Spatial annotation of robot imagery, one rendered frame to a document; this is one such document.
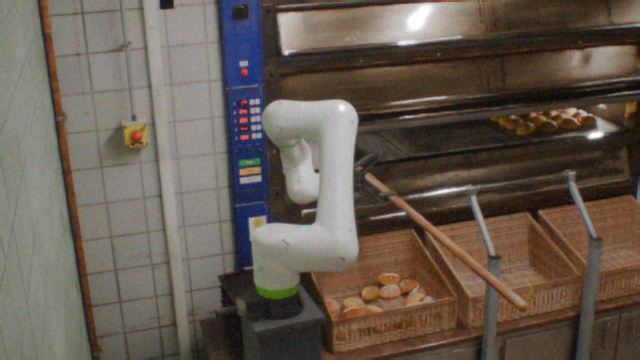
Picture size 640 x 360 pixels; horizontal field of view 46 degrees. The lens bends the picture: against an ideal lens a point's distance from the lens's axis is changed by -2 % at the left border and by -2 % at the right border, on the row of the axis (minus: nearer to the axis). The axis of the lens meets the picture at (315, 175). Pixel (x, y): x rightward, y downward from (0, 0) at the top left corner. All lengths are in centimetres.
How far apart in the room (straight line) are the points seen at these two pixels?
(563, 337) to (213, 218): 162
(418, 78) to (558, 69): 71
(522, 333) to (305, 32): 157
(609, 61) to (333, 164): 201
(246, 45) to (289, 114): 86
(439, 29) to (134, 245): 158
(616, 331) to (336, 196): 193
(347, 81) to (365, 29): 23
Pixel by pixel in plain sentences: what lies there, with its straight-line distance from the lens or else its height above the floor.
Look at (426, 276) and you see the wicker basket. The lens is 349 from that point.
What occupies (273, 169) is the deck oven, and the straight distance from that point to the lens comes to 325.
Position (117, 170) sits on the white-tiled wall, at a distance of 315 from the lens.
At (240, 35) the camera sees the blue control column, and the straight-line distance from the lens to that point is 306.
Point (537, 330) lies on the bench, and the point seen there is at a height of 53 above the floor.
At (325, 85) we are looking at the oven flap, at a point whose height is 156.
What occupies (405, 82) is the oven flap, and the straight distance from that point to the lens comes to 335.
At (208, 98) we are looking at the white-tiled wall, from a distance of 311.
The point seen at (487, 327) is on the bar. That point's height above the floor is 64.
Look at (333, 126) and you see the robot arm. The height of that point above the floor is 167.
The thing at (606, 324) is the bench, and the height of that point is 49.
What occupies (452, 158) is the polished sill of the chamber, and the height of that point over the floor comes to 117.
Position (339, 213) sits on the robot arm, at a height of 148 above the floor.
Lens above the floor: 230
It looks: 20 degrees down
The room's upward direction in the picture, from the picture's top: 2 degrees counter-clockwise
